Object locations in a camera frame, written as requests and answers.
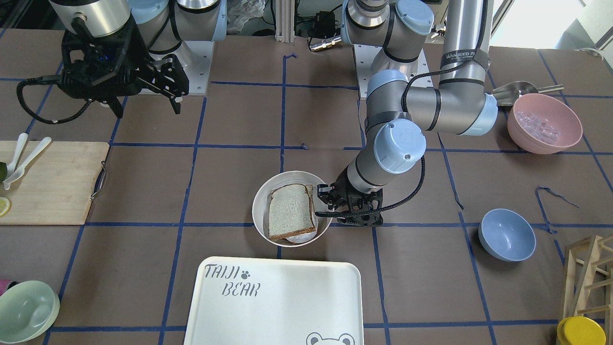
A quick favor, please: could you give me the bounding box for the pink cloth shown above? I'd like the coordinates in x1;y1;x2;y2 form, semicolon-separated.
0;279;18;296

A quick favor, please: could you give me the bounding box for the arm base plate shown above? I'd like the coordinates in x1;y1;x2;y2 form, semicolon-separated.
354;45;429;99
149;41;215;96

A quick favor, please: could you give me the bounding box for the metal scoop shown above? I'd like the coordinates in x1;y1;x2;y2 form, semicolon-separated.
492;81;565;107

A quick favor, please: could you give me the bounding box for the blue bowl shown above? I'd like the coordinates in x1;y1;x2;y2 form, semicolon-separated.
478;209;536;262

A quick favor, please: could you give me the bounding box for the pink bowl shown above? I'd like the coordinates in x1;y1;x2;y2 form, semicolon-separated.
507;93;583;154

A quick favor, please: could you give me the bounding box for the white round plate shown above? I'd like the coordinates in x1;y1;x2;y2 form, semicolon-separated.
252;171;331;247

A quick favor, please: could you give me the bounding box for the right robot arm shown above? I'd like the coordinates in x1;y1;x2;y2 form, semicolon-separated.
50;0;227;118

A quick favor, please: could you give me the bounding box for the aluminium frame post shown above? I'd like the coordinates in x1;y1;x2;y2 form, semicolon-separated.
274;0;296;45

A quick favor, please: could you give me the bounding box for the bread slice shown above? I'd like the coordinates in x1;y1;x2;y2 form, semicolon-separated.
268;184;317;241

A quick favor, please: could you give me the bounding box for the green bowl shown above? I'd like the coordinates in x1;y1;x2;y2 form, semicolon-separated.
0;280;60;344

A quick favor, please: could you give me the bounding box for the yellow cup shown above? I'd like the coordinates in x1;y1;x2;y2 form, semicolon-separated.
556;316;607;345

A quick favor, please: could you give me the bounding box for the lemon half slice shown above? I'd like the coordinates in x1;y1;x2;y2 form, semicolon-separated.
0;196;12;218

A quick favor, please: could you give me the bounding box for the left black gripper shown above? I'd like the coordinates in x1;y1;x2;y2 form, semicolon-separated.
315;183;384;227

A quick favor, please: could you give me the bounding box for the white plastic spoon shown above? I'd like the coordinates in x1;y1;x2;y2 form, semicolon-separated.
3;136;52;190

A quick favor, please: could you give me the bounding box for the white plastic fork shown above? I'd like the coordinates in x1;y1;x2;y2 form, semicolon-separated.
7;133;28;178

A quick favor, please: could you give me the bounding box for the fried egg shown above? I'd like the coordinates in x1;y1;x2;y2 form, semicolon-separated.
286;231;317;244

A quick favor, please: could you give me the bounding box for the black power adapter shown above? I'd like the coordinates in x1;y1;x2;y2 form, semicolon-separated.
312;11;336;38

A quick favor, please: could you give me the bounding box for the wooden cutting board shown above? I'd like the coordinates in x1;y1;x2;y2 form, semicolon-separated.
0;141;109;225

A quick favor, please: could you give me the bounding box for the wooden rack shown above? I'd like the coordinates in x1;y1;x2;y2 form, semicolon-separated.
561;235;612;333

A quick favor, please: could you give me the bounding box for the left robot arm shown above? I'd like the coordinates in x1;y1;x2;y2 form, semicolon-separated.
316;0;499;226

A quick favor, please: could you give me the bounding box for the cream bear tray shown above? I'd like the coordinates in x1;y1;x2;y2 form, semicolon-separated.
184;257;365;345

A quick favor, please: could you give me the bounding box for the green avocado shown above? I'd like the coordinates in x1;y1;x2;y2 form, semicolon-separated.
0;161;8;183

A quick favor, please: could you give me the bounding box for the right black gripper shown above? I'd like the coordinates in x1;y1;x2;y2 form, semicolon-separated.
60;17;190;119

